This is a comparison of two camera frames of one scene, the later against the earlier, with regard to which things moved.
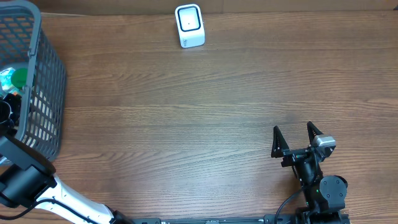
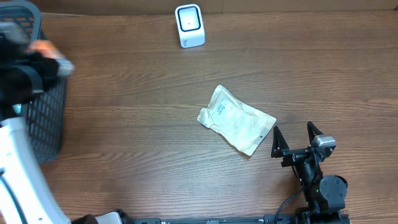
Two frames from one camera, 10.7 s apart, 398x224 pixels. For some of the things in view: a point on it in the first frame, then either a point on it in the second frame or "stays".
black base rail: [266, 219] stays
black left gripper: [15, 102] → [50, 63]
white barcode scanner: [190, 26] stays
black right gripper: [281, 149] stays
